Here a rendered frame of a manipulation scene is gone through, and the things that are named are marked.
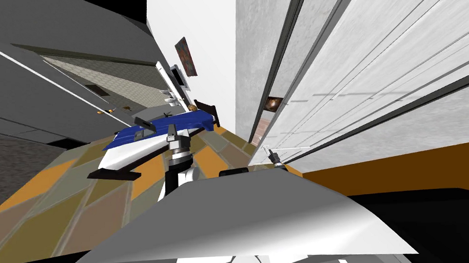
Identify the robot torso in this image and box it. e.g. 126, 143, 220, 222
59, 161, 420, 263

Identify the grey framed window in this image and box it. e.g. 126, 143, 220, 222
169, 64, 191, 92

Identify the red patterned wall picture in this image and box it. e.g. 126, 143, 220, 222
174, 36, 198, 78

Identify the white panelled door leaf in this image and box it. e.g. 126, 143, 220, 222
243, 0, 469, 168

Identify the white narrow door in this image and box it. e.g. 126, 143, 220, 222
155, 59, 190, 113

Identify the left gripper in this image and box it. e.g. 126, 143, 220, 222
165, 123, 192, 151

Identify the blue and white bed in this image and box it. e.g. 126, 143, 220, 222
84, 98, 223, 183

